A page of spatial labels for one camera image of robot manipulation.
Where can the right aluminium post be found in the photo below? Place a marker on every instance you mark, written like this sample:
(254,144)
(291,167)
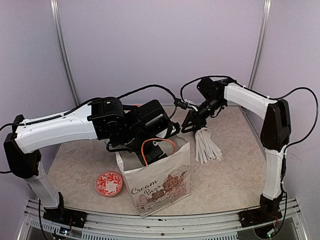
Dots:
(260,43)

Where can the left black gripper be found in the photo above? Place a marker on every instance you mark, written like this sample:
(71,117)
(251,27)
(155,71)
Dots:
(148,158)

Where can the cream bear paper bag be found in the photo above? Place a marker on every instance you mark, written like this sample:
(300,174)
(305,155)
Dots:
(160,184)

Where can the left aluminium post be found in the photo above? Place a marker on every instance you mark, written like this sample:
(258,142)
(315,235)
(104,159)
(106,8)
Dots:
(54,5)

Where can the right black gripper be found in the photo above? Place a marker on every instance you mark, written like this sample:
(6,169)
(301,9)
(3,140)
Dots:
(197,118)

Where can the red patterned bowl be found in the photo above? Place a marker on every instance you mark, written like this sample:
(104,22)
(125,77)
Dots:
(109,184)

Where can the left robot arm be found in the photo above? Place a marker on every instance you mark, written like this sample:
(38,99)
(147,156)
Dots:
(131,128)

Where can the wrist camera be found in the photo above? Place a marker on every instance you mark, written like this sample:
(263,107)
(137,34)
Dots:
(172,130)
(185,104)

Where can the white wrapped straws bundle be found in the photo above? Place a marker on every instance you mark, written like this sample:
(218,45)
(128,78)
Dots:
(206,149)

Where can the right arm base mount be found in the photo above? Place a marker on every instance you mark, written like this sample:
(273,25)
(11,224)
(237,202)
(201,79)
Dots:
(268,210)

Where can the black cup holding straws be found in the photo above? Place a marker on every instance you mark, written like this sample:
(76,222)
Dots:
(203,132)

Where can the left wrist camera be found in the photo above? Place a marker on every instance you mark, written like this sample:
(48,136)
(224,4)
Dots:
(172,130)

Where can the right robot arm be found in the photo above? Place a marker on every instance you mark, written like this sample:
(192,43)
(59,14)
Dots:
(274,135)

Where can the aluminium front rail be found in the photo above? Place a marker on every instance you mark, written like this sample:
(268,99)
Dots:
(211,226)

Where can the aluminium post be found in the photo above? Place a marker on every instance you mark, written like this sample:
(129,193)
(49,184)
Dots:
(260,43)
(54,5)

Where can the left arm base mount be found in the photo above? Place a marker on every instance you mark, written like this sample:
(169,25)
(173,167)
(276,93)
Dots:
(65,216)

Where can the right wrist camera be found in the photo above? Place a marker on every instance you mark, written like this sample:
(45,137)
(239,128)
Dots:
(185,104)

